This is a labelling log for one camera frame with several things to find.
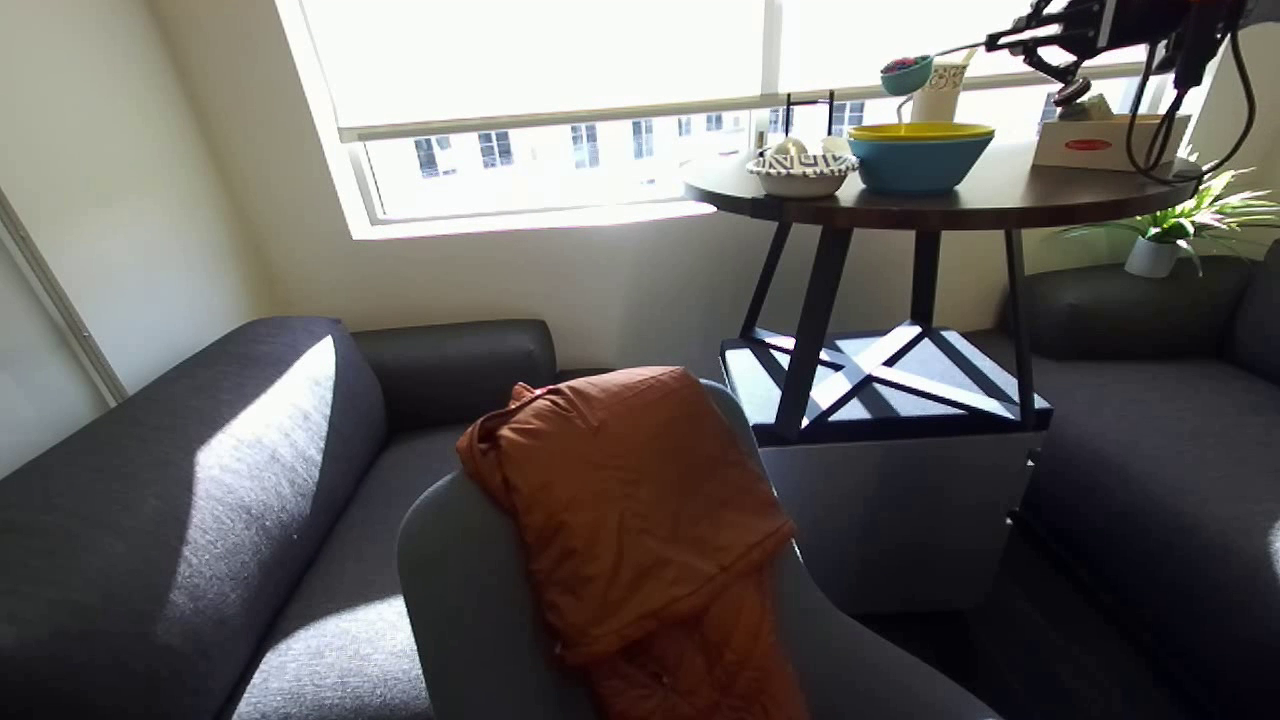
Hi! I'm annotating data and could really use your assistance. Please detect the potted green plant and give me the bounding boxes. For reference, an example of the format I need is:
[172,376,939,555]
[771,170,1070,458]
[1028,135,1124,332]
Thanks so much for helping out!
[1064,155,1280,284]

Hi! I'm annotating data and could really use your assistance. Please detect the dark grey fabric sofa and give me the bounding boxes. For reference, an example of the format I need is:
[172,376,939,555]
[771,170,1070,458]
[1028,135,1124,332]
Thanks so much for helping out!
[0,317,557,720]
[1010,235,1280,720]

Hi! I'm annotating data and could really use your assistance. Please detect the white blue patterned plate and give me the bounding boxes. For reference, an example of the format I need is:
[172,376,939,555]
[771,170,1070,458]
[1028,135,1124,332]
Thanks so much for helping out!
[742,132,855,200]

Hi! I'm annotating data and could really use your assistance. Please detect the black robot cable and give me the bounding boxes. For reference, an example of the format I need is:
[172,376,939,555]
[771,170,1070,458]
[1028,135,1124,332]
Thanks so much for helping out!
[1120,22,1268,187]

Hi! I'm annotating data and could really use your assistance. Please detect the orange jacket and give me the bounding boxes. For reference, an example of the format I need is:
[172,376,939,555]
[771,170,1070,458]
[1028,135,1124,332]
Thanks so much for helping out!
[454,362,817,720]

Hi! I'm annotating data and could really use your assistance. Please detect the round dark wooden table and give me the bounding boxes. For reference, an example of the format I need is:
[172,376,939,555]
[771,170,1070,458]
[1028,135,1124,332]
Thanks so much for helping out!
[682,151,1205,444]

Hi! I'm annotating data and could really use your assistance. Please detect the grey shell chair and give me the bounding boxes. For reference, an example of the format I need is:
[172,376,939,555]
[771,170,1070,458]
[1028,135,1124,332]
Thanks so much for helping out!
[395,376,1002,720]

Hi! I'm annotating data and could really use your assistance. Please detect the grey ottoman with tray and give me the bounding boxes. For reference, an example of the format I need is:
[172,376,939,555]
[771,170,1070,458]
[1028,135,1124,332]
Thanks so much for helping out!
[717,318,1056,617]

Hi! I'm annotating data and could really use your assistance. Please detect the glass spice jar dark cap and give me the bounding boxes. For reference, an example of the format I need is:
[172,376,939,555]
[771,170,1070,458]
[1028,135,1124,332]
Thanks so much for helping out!
[1047,73,1096,118]

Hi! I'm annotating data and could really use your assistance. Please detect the white printed paper carton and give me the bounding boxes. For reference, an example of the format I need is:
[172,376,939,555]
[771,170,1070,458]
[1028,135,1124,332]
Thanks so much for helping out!
[890,53,970,127]

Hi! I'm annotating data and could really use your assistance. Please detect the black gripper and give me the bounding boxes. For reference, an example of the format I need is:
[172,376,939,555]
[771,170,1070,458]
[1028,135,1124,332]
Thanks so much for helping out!
[995,0,1192,74]

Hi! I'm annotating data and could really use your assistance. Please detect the cream wooden box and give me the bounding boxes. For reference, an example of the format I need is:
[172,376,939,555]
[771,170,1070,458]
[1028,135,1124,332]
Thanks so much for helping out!
[1033,110,1196,176]

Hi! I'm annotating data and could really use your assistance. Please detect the blue bowl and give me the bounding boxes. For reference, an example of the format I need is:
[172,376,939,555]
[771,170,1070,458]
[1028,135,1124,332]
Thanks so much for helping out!
[849,132,995,200]

